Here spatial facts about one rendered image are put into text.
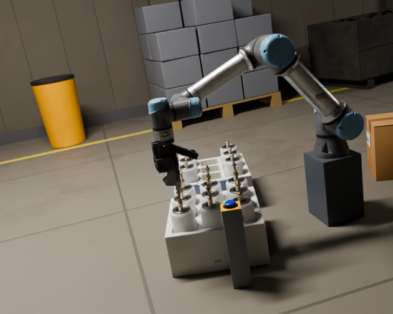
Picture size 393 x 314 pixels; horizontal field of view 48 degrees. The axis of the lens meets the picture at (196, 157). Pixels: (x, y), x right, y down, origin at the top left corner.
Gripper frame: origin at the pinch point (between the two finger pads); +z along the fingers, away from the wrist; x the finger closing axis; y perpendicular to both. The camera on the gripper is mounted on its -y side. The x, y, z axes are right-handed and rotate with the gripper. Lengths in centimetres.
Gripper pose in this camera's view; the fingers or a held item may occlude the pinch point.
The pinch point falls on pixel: (179, 187)
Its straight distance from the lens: 173.5
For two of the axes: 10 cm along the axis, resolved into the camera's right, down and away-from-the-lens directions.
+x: 2.7, 2.5, -9.3
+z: 1.6, 9.4, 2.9
